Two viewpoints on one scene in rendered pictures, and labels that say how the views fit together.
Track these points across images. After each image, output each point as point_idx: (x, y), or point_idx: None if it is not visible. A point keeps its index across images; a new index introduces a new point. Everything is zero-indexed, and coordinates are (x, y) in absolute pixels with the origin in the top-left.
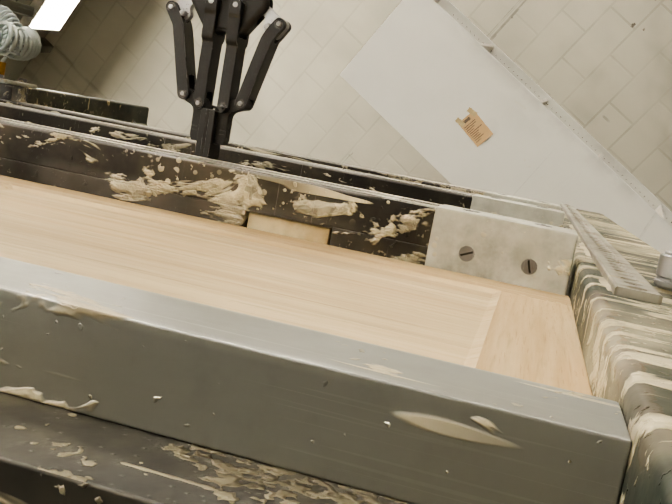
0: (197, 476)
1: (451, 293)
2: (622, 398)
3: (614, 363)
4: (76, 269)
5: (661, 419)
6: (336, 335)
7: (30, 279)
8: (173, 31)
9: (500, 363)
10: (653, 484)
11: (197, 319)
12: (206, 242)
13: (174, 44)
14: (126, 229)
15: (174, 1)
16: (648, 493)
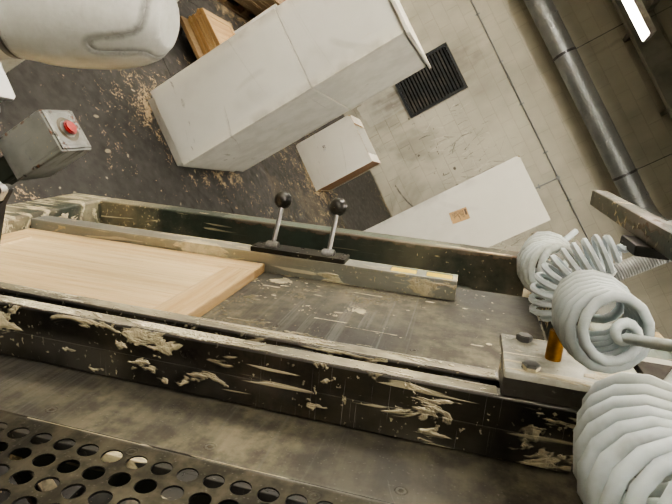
0: None
1: None
2: (31, 217)
3: (14, 219)
4: (111, 258)
5: (45, 210)
6: (46, 246)
7: (128, 229)
8: (5, 208)
9: (7, 240)
10: (60, 211)
11: (100, 225)
12: (32, 287)
13: (3, 218)
14: (73, 289)
15: (6, 183)
16: (59, 213)
